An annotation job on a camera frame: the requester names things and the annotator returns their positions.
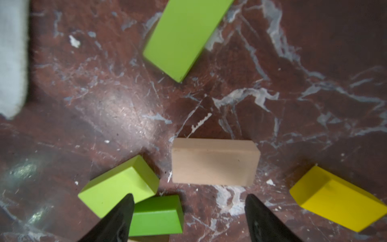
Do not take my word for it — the dark wood block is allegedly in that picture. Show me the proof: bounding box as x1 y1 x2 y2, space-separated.
128 235 169 242

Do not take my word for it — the white cotton glove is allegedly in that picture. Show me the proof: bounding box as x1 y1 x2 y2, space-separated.
1 0 30 120

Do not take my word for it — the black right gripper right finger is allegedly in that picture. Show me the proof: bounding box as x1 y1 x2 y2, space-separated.
244 194 301 242

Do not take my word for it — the dark green block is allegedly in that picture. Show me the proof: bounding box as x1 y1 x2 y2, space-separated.
129 195 184 237

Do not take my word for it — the large yellow block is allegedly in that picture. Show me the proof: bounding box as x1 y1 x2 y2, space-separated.
290 166 387 232

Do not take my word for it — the light wood block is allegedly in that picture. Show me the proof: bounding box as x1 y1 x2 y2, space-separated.
171 138 261 187

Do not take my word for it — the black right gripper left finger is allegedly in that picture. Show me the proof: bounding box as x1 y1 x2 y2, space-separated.
79 194 135 242

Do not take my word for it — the lime green block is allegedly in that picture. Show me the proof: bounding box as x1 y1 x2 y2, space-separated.
78 155 159 218

